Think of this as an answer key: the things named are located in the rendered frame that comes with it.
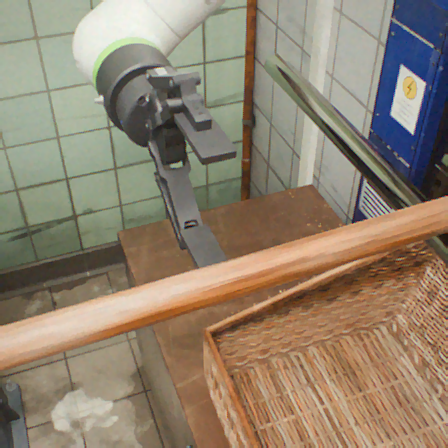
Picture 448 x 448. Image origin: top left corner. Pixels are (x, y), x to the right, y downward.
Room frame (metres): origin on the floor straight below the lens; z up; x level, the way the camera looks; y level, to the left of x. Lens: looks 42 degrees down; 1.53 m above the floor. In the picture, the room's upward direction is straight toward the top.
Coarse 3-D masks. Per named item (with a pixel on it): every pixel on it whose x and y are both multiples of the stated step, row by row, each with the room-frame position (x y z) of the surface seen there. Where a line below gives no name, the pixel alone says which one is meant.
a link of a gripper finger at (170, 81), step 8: (152, 72) 0.52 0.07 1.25; (168, 72) 0.52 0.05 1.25; (184, 72) 0.49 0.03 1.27; (192, 72) 0.46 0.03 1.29; (152, 80) 0.51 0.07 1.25; (160, 80) 0.49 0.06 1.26; (168, 80) 0.46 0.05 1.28; (176, 80) 0.45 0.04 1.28; (184, 80) 0.45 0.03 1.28; (192, 80) 0.46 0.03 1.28; (200, 80) 0.46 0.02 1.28; (160, 88) 0.49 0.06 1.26; (168, 88) 0.47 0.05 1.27; (176, 88) 0.45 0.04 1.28
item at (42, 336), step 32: (352, 224) 0.36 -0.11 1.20; (384, 224) 0.36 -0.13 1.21; (416, 224) 0.36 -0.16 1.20; (256, 256) 0.32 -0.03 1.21; (288, 256) 0.32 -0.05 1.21; (320, 256) 0.33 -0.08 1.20; (352, 256) 0.33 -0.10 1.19; (160, 288) 0.29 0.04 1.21; (192, 288) 0.29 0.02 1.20; (224, 288) 0.30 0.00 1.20; (256, 288) 0.30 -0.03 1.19; (32, 320) 0.26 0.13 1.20; (64, 320) 0.26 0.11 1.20; (96, 320) 0.26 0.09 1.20; (128, 320) 0.27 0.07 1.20; (160, 320) 0.28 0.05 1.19; (0, 352) 0.24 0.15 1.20; (32, 352) 0.24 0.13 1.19
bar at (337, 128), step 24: (288, 72) 0.68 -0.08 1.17; (312, 96) 0.62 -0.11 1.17; (312, 120) 0.60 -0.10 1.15; (336, 120) 0.57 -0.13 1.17; (336, 144) 0.54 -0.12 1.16; (360, 144) 0.52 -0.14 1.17; (360, 168) 0.50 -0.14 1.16; (384, 168) 0.48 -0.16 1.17; (384, 192) 0.46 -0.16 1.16; (408, 192) 0.44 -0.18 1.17; (432, 240) 0.38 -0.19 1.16
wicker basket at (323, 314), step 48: (336, 288) 0.70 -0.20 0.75; (384, 288) 0.74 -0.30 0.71; (432, 288) 0.73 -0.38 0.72; (240, 336) 0.64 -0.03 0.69; (288, 336) 0.68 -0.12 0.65; (336, 336) 0.71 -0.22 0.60; (384, 336) 0.72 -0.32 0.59; (432, 336) 0.67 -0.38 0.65; (240, 384) 0.61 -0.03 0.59; (288, 384) 0.61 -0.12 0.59; (336, 384) 0.61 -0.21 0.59; (384, 384) 0.61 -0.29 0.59; (432, 384) 0.61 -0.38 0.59; (240, 432) 0.47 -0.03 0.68; (288, 432) 0.52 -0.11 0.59; (336, 432) 0.52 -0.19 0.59; (384, 432) 0.52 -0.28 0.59
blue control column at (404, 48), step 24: (408, 0) 1.01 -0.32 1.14; (408, 24) 0.99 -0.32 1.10; (432, 24) 0.94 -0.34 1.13; (408, 48) 0.98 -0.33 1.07; (432, 48) 0.93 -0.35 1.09; (384, 72) 1.03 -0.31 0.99; (432, 72) 0.91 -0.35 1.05; (384, 96) 1.02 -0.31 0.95; (432, 96) 0.90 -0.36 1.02; (384, 120) 1.01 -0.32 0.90; (432, 120) 0.90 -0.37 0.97; (384, 144) 0.99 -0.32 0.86; (408, 144) 0.93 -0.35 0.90; (432, 144) 0.91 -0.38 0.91; (408, 168) 0.91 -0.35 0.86; (360, 192) 1.03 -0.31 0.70; (360, 216) 1.02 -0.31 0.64
